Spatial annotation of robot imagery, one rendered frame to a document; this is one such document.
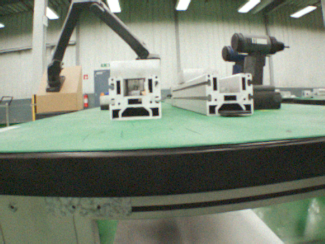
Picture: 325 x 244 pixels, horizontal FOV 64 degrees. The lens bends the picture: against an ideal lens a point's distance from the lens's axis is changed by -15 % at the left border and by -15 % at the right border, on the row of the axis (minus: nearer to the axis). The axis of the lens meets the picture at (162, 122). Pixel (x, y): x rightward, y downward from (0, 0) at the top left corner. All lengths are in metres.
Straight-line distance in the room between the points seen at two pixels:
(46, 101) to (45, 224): 1.22
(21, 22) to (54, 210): 13.76
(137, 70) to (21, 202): 0.40
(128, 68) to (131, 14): 12.20
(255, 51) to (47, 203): 0.68
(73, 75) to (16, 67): 12.09
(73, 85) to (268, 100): 1.04
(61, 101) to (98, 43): 11.19
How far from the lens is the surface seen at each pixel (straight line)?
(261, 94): 0.83
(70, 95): 1.54
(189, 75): 0.92
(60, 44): 1.44
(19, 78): 13.57
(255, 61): 0.85
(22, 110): 13.46
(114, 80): 0.59
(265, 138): 0.28
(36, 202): 0.39
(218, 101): 0.61
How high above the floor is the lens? 0.82
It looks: 5 degrees down
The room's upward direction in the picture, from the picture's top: 2 degrees counter-clockwise
